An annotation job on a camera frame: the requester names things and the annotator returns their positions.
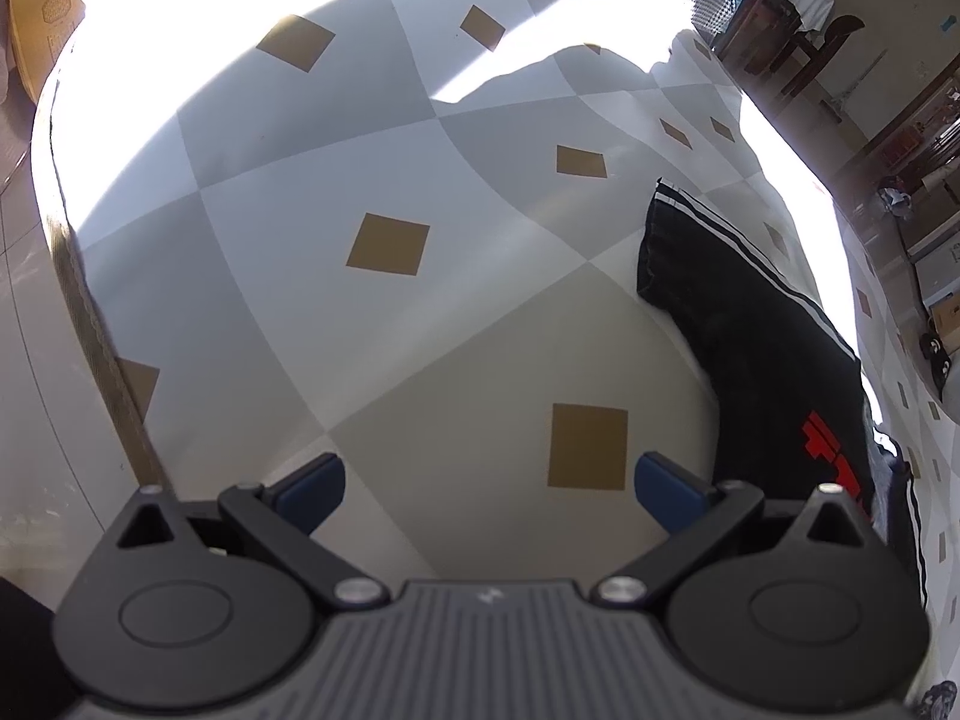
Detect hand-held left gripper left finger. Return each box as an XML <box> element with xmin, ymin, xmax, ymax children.
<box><xmin>100</xmin><ymin>453</ymin><xmax>391</xmax><ymax>611</ymax></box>

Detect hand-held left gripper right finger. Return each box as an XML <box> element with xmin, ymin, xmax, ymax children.
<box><xmin>589</xmin><ymin>451</ymin><xmax>893</xmax><ymax>610</ymax></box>

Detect black t-shirt white stripes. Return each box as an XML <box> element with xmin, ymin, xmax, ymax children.
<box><xmin>636</xmin><ymin>178</ymin><xmax>931</xmax><ymax>612</ymax></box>

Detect white plastic bag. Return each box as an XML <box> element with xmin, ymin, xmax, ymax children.
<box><xmin>877</xmin><ymin>180</ymin><xmax>917</xmax><ymax>215</ymax></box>

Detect dark wooden dining chair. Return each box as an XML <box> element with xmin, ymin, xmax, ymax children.
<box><xmin>780</xmin><ymin>15</ymin><xmax>864</xmax><ymax>99</ymax></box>
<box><xmin>716</xmin><ymin>0</ymin><xmax>797</xmax><ymax>80</ymax></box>

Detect houndstooth covered sofa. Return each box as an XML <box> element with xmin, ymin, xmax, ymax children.
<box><xmin>679</xmin><ymin>0</ymin><xmax>752</xmax><ymax>35</ymax></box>

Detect tan carton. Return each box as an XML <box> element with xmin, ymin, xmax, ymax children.
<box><xmin>7</xmin><ymin>0</ymin><xmax>103</xmax><ymax>103</ymax></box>

